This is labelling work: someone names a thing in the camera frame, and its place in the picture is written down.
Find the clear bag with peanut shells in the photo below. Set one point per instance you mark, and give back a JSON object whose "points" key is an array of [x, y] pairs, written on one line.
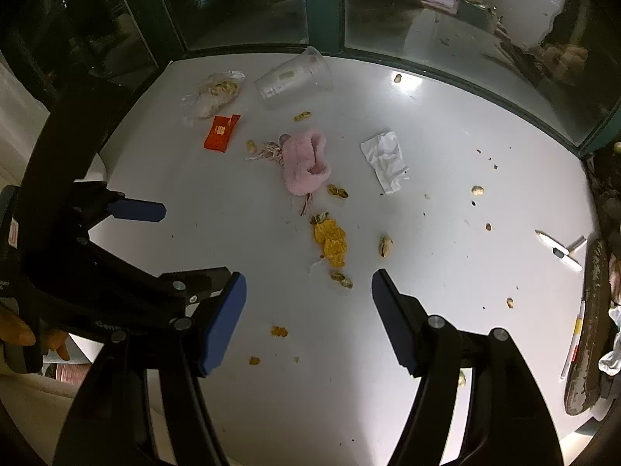
{"points": [[211, 94]]}

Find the white marker pen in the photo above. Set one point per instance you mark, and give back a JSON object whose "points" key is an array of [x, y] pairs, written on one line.
{"points": [[565, 254]]}

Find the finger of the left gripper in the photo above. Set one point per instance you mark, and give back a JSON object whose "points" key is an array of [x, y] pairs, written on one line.
{"points": [[137, 210], [193, 286]]}

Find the peanut shell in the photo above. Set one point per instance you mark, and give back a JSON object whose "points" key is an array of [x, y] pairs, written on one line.
{"points": [[336, 191], [251, 147], [385, 246]]}

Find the flat white tissue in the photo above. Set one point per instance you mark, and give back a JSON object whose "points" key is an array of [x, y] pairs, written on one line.
{"points": [[383, 153]]}

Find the orange peel pile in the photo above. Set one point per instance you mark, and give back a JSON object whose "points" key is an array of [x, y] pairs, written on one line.
{"points": [[332, 240]]}

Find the left hand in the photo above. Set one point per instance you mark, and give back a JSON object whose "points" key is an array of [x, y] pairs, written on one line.
{"points": [[14, 331]]}

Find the clear plastic cup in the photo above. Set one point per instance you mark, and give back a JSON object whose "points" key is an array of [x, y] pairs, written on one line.
{"points": [[303, 75]]}

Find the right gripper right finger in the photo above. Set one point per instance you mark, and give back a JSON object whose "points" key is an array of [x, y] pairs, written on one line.
{"points": [[508, 422]]}

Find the red snack wrapper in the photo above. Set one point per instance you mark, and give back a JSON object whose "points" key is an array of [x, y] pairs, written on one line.
{"points": [[220, 133]]}

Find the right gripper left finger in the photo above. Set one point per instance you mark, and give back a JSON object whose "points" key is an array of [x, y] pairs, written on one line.
{"points": [[110, 422]]}

